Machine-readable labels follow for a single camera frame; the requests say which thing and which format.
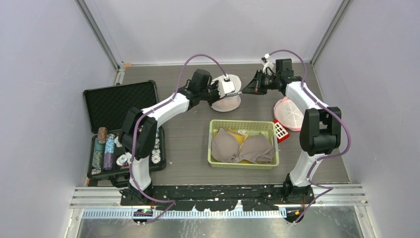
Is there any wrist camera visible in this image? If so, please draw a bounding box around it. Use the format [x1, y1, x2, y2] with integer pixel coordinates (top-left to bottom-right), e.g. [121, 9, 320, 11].
[261, 54, 274, 75]
[217, 75, 235, 98]

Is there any purple poker chip stack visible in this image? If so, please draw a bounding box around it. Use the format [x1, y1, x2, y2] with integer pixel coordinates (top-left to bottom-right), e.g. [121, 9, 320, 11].
[103, 134, 115, 171]

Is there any white grey-zipper laundry bag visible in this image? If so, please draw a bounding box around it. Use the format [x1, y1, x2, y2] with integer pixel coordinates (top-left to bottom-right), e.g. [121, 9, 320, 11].
[210, 74, 242, 113]

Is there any taupe bra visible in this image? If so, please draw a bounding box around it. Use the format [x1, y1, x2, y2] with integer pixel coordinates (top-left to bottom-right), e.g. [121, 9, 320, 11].
[210, 128, 275, 164]

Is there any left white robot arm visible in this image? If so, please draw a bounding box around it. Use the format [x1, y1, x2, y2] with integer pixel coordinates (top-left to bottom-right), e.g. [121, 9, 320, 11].
[119, 69, 235, 205]

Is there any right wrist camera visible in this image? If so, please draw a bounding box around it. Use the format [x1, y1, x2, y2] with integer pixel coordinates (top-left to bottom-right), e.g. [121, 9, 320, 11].
[261, 54, 274, 75]

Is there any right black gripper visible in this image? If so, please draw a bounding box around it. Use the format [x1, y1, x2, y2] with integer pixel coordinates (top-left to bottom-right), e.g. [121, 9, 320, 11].
[243, 69, 281, 95]

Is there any teal poker chip stack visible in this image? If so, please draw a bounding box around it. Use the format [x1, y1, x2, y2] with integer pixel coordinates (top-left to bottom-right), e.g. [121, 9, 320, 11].
[92, 138, 105, 169]

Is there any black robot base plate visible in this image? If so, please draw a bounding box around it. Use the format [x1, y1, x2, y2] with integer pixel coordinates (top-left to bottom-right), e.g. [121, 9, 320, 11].
[119, 184, 315, 212]

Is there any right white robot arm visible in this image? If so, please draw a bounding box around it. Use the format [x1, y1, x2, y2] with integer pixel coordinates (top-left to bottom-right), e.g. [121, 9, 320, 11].
[242, 56, 341, 204]

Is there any brown poker chip stack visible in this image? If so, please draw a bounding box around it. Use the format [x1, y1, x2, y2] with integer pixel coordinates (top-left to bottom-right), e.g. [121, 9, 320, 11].
[97, 126, 108, 144]

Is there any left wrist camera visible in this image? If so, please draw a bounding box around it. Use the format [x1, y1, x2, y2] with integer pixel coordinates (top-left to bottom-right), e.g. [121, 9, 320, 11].
[217, 75, 235, 98]

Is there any green plastic basket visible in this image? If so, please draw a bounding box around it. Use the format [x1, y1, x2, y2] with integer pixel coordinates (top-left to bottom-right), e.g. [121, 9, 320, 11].
[208, 119, 279, 170]

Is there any white pink-zipper laundry bag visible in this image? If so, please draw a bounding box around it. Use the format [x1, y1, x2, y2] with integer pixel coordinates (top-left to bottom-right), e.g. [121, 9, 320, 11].
[273, 97, 304, 131]

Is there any black poker chip case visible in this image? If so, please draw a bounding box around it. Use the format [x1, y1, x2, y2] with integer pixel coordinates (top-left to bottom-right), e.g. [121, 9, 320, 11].
[83, 80, 159, 188]

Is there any red toy block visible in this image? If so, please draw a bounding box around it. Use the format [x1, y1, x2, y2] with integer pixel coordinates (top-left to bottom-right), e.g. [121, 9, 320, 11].
[273, 120, 290, 143]

